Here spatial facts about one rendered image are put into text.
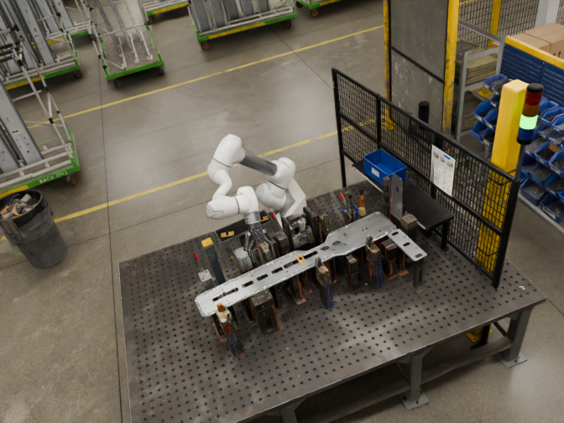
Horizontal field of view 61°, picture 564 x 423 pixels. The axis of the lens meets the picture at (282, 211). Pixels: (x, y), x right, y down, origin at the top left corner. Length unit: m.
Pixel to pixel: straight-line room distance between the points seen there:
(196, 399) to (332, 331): 0.90
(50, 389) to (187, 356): 1.56
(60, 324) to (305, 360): 2.59
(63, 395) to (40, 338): 0.71
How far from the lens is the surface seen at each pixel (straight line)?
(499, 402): 3.69
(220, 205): 2.60
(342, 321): 3.09
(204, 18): 9.49
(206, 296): 3.01
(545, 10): 6.73
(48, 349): 4.70
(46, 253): 5.35
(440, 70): 4.81
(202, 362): 3.11
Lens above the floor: 3.19
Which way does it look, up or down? 40 degrees down
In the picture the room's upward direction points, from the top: 12 degrees counter-clockwise
